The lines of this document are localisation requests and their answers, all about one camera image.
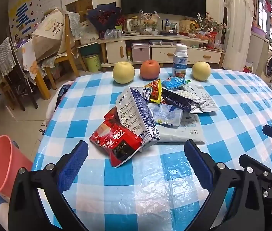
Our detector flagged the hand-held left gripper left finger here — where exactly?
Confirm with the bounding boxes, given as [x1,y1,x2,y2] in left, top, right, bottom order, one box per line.
[8,140,89,231]

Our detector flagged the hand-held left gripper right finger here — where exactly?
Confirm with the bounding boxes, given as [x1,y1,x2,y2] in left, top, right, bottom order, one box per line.
[184,139,267,231]

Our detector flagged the white mailer pouch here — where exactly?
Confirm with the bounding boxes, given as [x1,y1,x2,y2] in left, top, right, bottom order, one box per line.
[155,114,205,144]

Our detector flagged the red instant tea packet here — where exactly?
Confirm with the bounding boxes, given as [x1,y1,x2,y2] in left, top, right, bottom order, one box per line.
[89,118,143,168]

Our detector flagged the clear plastic wrapper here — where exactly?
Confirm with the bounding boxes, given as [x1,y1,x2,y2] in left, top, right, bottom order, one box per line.
[149,103,184,128]

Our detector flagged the red cartoon couple packet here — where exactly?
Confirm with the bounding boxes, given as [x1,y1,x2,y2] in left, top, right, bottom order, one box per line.
[104,106,118,126]

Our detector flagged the silver white printed packet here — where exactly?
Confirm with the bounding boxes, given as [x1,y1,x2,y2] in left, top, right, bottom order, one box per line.
[183,84,220,113]

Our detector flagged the dark blue silver packet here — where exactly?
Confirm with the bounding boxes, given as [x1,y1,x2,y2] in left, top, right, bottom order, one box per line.
[161,88,202,114]

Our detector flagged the pink plastic bucket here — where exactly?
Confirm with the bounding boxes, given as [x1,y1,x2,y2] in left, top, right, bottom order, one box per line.
[0,135,33,198]

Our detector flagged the white navy carton bag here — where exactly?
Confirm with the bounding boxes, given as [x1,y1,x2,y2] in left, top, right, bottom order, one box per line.
[115,87,161,152]

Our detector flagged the blue cow print packet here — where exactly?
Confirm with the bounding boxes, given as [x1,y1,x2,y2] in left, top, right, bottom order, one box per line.
[161,76,191,90]

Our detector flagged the yellow red snack packet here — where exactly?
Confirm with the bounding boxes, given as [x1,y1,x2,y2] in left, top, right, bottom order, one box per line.
[143,79,163,104]

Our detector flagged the grey white slippers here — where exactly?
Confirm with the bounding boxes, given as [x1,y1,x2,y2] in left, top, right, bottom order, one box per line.
[38,122,48,141]

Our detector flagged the blue white checked tablecloth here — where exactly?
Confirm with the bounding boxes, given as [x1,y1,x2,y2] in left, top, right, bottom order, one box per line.
[31,67,272,231]

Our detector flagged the white padded cloth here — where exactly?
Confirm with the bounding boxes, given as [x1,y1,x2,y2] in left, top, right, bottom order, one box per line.
[46,81,74,121]

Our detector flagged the washing machine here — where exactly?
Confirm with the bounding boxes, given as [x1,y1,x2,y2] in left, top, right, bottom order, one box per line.
[262,42,272,78]

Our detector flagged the yellow apple right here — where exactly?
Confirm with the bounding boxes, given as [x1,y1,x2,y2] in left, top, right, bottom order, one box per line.
[192,62,211,81]

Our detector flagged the yellow apple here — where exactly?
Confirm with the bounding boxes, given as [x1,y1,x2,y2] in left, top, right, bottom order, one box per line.
[192,62,211,81]
[113,61,135,84]

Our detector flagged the purple basin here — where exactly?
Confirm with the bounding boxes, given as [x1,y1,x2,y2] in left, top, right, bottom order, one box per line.
[251,25,270,38]

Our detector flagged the green waste bin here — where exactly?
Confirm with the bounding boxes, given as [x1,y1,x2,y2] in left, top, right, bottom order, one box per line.
[84,54,102,73]

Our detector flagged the white yogurt bottle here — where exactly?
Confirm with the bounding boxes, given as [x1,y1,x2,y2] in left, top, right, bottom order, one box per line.
[172,44,188,79]

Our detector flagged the yellow apple left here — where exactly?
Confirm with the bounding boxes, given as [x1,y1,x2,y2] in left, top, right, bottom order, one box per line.
[113,61,135,84]

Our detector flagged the red apple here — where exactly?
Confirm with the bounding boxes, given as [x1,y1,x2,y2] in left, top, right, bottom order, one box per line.
[140,60,161,80]

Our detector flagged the dark chair with grey cover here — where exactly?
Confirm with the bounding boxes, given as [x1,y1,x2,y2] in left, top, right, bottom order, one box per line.
[0,37,39,111]

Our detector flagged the red snack bag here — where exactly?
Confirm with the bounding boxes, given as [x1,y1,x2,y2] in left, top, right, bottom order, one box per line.
[207,32,219,49]

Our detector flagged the wooden chair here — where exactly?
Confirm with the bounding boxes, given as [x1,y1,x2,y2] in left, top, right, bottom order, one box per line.
[54,11,88,90]

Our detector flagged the white lace covered appliance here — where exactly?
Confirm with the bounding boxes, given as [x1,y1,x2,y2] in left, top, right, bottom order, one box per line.
[224,0,256,71]

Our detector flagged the cream tv cabinet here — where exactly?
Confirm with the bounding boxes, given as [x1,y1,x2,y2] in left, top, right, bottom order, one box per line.
[98,33,226,69]

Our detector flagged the pink metal case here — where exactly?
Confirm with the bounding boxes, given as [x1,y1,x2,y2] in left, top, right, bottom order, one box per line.
[131,43,150,62]

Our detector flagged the dried flower bouquet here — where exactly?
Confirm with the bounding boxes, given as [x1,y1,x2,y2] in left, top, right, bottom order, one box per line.
[196,12,228,35]

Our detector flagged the beige printed bag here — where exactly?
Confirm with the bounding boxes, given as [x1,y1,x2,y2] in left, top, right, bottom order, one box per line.
[32,8,75,63]

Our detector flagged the pack of water bottles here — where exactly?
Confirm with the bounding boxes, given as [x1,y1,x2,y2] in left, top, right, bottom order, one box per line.
[104,28,122,39]

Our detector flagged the white electric kettle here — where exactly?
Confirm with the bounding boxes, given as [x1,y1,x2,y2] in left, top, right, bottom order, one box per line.
[123,17,140,35]

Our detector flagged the clear flower print bag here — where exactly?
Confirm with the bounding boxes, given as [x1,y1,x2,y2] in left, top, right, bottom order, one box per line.
[139,10,162,35]

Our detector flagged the dark blue flower bouquet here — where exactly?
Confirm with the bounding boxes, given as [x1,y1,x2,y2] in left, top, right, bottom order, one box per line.
[86,2,122,33]

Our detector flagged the colourful wall poster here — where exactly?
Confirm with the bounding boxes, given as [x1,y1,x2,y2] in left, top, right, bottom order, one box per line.
[8,0,62,44]

